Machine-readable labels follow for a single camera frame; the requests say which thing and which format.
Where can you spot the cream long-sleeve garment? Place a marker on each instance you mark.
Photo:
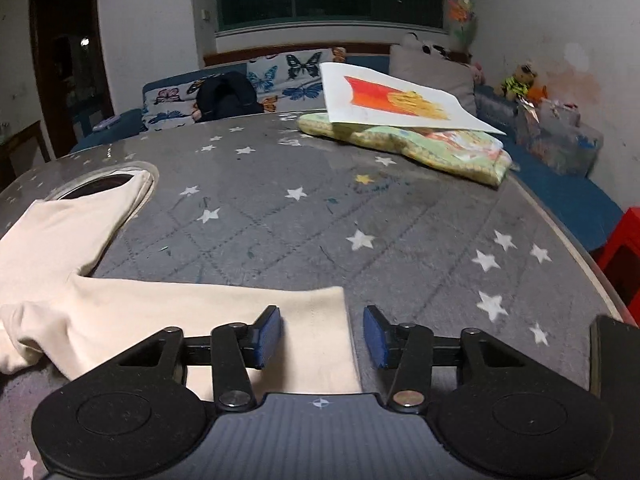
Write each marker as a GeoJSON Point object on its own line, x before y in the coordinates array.
{"type": "Point", "coordinates": [125, 305]}

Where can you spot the clear plastic storage box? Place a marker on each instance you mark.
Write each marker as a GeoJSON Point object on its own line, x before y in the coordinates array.
{"type": "Point", "coordinates": [562, 140]}

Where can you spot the white drawing paper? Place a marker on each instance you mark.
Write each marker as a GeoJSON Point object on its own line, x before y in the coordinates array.
{"type": "Point", "coordinates": [400, 97]}

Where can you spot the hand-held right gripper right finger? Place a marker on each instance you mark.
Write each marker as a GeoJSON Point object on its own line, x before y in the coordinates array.
{"type": "Point", "coordinates": [376, 336]}

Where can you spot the grey pillow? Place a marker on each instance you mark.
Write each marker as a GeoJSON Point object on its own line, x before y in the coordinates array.
{"type": "Point", "coordinates": [430, 72]}

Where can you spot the black backpack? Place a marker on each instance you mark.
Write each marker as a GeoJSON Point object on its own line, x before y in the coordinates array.
{"type": "Point", "coordinates": [227, 96]}

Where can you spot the dark wooden door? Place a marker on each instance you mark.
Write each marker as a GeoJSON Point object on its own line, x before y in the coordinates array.
{"type": "Point", "coordinates": [70, 55]}

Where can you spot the red plastic stool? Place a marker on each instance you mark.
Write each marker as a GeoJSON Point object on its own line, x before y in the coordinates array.
{"type": "Point", "coordinates": [620, 247]}

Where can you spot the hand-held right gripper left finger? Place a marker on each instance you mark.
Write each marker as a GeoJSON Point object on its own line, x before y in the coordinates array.
{"type": "Point", "coordinates": [266, 336]}

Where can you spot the colourful flower bouquet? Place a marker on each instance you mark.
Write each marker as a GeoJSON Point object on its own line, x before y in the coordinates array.
{"type": "Point", "coordinates": [462, 17]}

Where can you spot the grey star-print table cover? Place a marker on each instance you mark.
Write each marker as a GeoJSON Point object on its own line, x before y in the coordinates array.
{"type": "Point", "coordinates": [310, 220]}

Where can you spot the wooden chair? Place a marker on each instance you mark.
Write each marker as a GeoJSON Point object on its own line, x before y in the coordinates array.
{"type": "Point", "coordinates": [22, 147]}

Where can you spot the teddy bear with sunglasses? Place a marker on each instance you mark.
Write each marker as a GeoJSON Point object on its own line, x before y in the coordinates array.
{"type": "Point", "coordinates": [520, 81]}

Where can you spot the panda plush toy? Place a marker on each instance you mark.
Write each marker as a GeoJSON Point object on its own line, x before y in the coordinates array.
{"type": "Point", "coordinates": [430, 46]}

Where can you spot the green printed folded cloth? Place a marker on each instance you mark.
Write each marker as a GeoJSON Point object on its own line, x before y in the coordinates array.
{"type": "Point", "coordinates": [440, 150]}

